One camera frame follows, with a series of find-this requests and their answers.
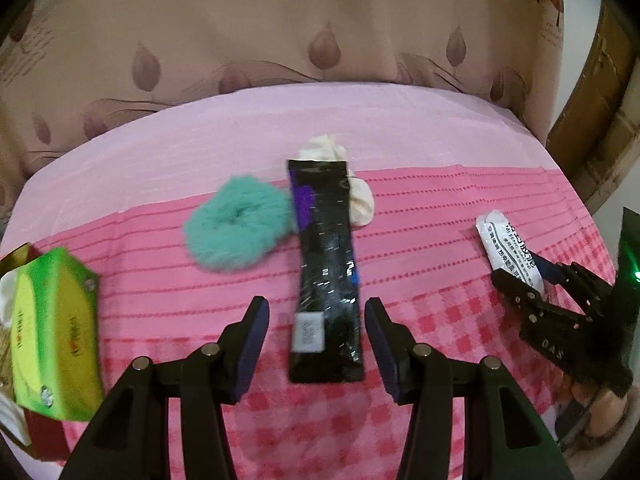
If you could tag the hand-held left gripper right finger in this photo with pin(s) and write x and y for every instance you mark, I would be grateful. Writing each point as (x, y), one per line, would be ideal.
(382, 352)

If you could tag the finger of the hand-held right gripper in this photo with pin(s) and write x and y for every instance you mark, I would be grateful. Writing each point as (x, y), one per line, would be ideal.
(530, 310)
(575, 280)

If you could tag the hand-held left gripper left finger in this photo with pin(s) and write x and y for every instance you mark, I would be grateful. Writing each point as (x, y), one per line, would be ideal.
(252, 347)

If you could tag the white packet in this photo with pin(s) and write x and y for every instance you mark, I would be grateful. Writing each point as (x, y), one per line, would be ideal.
(505, 245)

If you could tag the black sachet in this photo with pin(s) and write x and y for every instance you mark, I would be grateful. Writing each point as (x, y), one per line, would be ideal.
(325, 260)

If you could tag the person's right hand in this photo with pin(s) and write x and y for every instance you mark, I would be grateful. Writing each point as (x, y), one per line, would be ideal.
(605, 412)

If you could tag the teal fluffy scrunchie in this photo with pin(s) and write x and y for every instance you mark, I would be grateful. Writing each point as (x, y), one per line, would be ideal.
(235, 225)

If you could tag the pink checked cloth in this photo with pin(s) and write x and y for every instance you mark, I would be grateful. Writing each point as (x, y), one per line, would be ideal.
(425, 220)

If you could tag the cream scrunchie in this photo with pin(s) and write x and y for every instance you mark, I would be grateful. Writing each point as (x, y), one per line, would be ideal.
(361, 205)

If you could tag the wooden cabinet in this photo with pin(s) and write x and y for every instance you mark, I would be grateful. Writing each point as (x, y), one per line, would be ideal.
(600, 125)

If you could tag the green tissue pack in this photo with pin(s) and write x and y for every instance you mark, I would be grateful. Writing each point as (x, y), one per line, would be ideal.
(55, 330)

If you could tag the light pink table cover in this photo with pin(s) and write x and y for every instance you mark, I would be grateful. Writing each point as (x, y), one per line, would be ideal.
(250, 120)

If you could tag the leaf print curtain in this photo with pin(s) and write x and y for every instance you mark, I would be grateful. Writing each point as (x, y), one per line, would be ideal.
(250, 25)

